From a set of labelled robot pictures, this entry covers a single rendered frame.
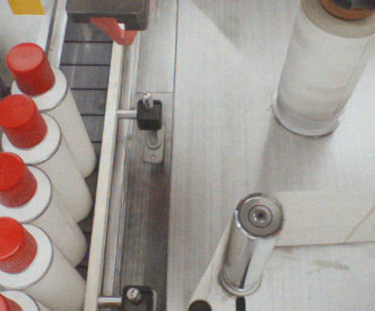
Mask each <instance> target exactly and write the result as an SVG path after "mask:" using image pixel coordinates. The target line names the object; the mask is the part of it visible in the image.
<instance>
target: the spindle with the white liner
mask: <svg viewBox="0 0 375 311"><path fill-rule="evenodd" d="M374 50H375V0H300V5H299V7H298V12H297V14H296V19H295V22H294V25H293V31H292V36H291V40H290V42H289V45H288V51H287V54H286V58H285V62H284V64H283V69H282V73H281V75H280V77H279V80H278V82H277V88H276V90H275V94H274V95H273V99H272V106H273V109H274V112H275V116H276V117H277V119H278V120H279V121H280V122H281V123H282V124H283V126H285V128H288V129H289V130H291V131H293V132H294V133H296V134H301V135H304V136H320V135H323V134H328V133H329V132H330V131H331V130H334V128H336V127H337V126H338V125H339V123H340V122H341V121H342V119H343V116H344V111H345V109H347V106H348V104H349V101H350V99H351V96H352V93H353V92H354V91H355V87H356V85H357V83H358V80H360V77H361V75H362V74H363V72H364V70H365V67H366V66H367V64H368V61H369V59H370V56H371V55H372V53H373V51H374Z"/></svg>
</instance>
